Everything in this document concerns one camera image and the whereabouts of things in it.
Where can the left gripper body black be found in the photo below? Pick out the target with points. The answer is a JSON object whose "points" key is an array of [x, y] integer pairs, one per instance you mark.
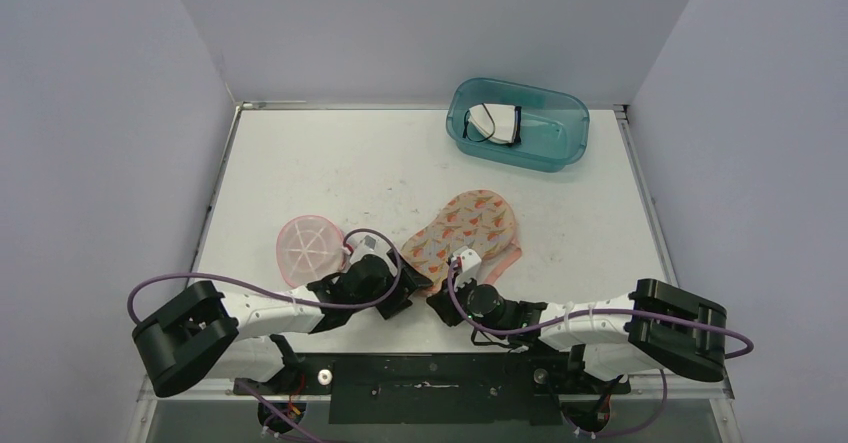
{"points": [[388, 307]]}

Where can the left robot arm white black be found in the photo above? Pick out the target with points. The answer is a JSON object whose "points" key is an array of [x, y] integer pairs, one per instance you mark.
{"points": [[204, 332]]}

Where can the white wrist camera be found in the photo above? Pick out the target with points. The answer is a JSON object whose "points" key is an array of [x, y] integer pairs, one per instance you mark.
{"points": [[464, 268], [368, 254]]}

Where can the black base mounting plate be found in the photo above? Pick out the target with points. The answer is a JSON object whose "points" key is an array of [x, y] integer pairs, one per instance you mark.
{"points": [[448, 388]]}

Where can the floral mesh laundry bag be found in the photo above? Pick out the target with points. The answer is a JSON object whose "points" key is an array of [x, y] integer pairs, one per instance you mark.
{"points": [[480, 220]]}

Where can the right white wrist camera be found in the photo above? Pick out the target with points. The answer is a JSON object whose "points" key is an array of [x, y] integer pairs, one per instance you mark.
{"points": [[464, 268]]}

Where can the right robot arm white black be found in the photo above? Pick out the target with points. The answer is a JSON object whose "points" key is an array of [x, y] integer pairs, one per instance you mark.
{"points": [[656, 326]]}

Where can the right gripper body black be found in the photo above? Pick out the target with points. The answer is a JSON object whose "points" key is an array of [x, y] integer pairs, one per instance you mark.
{"points": [[445, 299]]}

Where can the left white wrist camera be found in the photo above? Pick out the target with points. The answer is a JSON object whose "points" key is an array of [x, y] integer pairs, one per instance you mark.
{"points": [[368, 254]]}

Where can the teal plastic bin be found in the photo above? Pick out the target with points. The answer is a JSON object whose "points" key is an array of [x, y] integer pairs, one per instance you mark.
{"points": [[519, 125]]}

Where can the pink round mesh laundry bag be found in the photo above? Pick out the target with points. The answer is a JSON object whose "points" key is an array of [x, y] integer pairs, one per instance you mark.
{"points": [[309, 248]]}

